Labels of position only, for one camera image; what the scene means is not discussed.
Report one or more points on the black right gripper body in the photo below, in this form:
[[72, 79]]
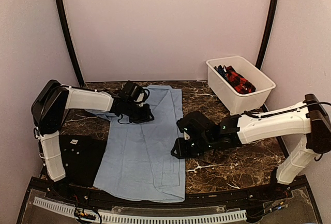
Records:
[[201, 145]]

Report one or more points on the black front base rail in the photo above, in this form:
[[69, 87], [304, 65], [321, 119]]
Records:
[[296, 204]]

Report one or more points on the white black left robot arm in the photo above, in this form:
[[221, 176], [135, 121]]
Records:
[[55, 100]]

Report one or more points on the black left corner post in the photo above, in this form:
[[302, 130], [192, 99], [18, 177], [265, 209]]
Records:
[[68, 41]]

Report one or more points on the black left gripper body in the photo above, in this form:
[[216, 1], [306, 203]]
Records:
[[136, 115]]

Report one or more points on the light blue long sleeve shirt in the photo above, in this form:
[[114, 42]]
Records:
[[137, 164]]

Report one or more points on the white slotted cable duct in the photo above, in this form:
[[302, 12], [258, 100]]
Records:
[[120, 214]]

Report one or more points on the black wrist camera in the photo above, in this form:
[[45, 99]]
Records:
[[196, 125], [130, 91]]

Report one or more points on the blue black plaid shirt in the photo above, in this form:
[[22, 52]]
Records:
[[221, 71]]

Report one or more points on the black corner post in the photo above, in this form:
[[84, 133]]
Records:
[[267, 32], [68, 41]]

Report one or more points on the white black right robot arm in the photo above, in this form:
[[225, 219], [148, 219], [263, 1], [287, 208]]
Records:
[[307, 118]]

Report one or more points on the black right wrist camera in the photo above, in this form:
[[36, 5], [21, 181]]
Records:
[[196, 125]]

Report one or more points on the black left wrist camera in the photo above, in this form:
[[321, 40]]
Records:
[[130, 91]]

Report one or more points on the folded black shirt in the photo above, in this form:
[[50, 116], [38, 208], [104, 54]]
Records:
[[81, 157]]

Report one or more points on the black right corner post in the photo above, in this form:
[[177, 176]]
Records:
[[267, 32]]

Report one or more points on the red black plaid shirt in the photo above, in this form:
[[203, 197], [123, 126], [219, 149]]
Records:
[[238, 82]]

